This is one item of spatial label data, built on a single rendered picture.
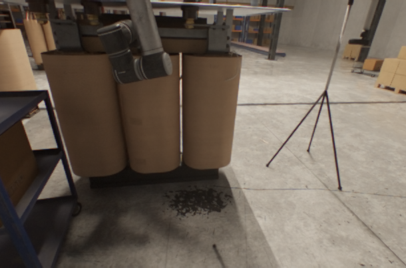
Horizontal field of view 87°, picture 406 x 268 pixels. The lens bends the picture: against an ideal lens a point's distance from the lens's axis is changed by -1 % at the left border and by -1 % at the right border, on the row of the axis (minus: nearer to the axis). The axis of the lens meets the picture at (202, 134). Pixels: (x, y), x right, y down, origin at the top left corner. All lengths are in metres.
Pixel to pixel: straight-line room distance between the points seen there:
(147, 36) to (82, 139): 0.93
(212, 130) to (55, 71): 1.07
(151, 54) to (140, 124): 0.65
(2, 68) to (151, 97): 2.51
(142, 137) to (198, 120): 0.41
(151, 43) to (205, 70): 0.52
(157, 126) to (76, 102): 0.53
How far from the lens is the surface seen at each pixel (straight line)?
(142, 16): 1.06
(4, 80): 3.73
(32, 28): 7.58
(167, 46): 1.57
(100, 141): 1.68
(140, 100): 1.51
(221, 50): 1.53
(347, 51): 14.96
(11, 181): 1.27
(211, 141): 1.67
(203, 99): 1.53
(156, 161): 1.71
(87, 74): 1.53
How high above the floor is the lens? 1.25
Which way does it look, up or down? 26 degrees down
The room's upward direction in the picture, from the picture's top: 2 degrees clockwise
